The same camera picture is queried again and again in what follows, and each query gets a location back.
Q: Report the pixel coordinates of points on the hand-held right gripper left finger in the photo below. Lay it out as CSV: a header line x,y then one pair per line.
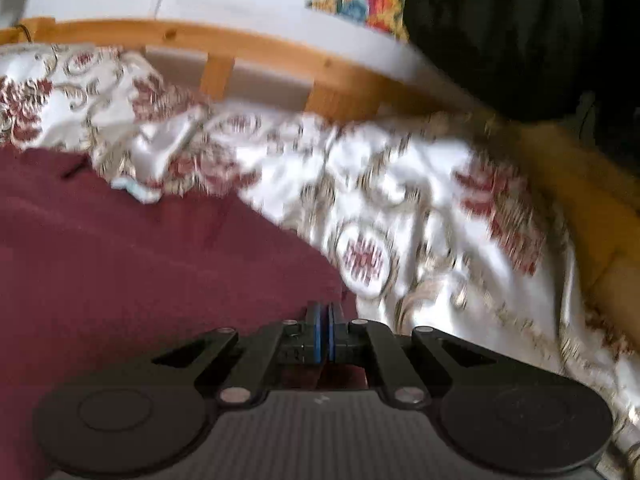
x,y
316,332

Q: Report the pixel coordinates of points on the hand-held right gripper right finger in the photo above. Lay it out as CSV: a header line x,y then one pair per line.
x,y
336,332

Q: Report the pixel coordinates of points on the maroon long-sleeved sweater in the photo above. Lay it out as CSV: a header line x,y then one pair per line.
x,y
150,270

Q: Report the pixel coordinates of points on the white floral satin blanket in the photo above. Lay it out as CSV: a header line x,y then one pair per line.
x,y
400,200

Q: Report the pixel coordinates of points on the black padded jacket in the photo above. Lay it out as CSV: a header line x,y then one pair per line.
x,y
510,35

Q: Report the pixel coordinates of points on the wooden bed frame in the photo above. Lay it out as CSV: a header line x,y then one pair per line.
x,y
280,47

